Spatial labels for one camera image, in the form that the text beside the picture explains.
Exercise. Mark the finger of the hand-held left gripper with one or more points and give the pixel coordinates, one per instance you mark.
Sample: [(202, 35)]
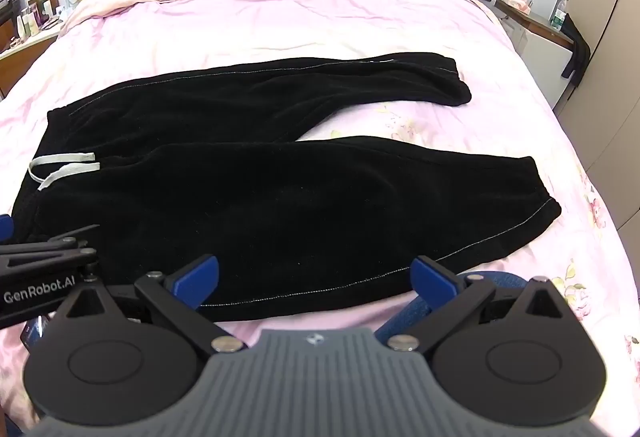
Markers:
[(50, 251)]

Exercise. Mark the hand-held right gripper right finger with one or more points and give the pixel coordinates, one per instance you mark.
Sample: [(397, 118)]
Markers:
[(433, 278)]

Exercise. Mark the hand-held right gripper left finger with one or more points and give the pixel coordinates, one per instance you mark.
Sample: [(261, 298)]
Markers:
[(196, 278)]

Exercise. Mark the black pants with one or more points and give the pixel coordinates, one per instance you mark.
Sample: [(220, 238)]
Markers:
[(240, 197)]

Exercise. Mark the wooden nightstand with bottles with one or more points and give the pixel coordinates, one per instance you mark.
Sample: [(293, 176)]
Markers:
[(27, 49)]

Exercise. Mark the grey nightstand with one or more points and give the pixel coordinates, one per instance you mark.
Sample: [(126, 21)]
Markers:
[(535, 29)]

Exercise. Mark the black hanging garment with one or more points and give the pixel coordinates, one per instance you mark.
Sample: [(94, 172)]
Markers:
[(576, 47)]

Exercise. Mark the pink floral blanket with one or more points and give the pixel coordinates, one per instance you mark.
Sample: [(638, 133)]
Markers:
[(300, 17)]

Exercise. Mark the pink tissue box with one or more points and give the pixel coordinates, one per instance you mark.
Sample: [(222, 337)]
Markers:
[(519, 1)]

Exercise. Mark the beige wardrobe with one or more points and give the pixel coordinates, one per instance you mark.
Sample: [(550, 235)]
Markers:
[(607, 42)]

